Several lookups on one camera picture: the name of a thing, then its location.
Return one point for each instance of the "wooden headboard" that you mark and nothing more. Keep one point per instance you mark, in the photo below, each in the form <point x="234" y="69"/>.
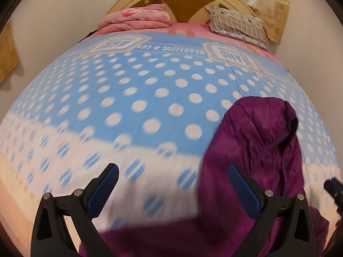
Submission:
<point x="188" y="11"/>

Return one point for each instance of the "pink folded blanket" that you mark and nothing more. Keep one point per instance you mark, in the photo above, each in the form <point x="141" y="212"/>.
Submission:
<point x="135" y="18"/>

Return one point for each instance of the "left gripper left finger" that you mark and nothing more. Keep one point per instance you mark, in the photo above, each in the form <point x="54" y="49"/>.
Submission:
<point x="50" y="236"/>

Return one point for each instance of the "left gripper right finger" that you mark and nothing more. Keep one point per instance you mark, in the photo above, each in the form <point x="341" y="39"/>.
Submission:
<point x="295" y="236"/>

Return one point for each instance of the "purple down jacket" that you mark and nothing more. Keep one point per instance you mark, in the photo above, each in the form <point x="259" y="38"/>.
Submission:
<point x="258" y="135"/>

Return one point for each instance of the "polka dot bed sheet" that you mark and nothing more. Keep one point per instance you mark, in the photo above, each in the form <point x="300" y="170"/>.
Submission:
<point x="149" y="101"/>

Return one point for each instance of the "grey striped pillow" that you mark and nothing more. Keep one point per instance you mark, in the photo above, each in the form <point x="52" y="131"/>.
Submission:
<point x="237" y="25"/>

